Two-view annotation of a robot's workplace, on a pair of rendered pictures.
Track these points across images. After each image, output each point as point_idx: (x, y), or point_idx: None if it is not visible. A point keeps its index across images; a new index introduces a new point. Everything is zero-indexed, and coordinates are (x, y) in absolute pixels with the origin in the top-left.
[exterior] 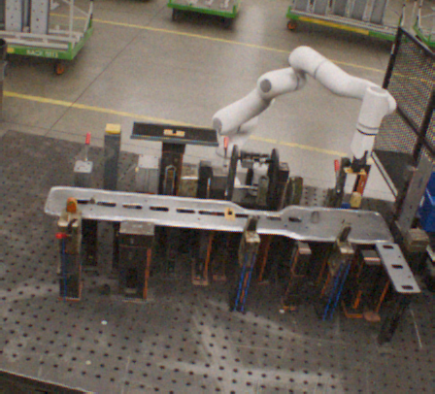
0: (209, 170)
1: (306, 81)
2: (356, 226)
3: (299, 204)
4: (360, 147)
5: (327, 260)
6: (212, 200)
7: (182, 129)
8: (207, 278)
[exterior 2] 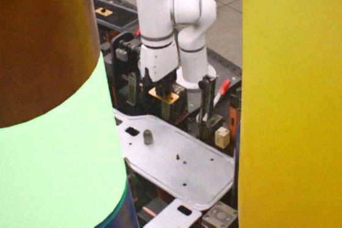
0: (104, 53)
1: None
2: (187, 169)
3: (168, 118)
4: (140, 61)
5: None
6: None
7: (116, 10)
8: None
